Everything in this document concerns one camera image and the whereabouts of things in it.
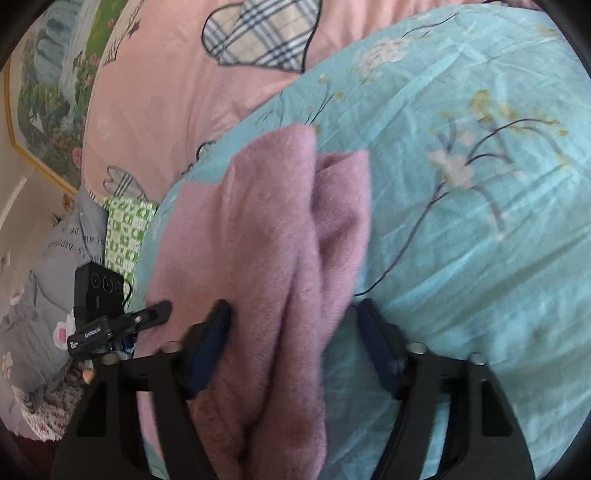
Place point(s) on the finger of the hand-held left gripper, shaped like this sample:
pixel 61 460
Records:
pixel 154 311

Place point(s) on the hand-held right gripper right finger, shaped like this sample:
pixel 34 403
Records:
pixel 378 341

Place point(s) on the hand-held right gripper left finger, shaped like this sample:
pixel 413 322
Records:
pixel 212 341

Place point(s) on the pink knit sweater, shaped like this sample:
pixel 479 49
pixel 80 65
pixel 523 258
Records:
pixel 277 277

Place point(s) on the person's left hand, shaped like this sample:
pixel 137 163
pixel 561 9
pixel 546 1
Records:
pixel 88 376

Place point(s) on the grey pillow with lettering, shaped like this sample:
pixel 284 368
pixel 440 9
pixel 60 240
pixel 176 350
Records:
pixel 32 300

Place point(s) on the green checkered pillow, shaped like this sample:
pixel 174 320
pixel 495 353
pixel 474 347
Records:
pixel 124 230

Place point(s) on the teal floral bedsheet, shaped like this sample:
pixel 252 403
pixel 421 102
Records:
pixel 461 254

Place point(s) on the small-flowered cloth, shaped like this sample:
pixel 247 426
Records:
pixel 51 410

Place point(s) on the pink quilt with plaid hearts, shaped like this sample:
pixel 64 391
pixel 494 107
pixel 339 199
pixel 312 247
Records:
pixel 161 92

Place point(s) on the gold framed wall picture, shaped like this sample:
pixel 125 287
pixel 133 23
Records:
pixel 46 92

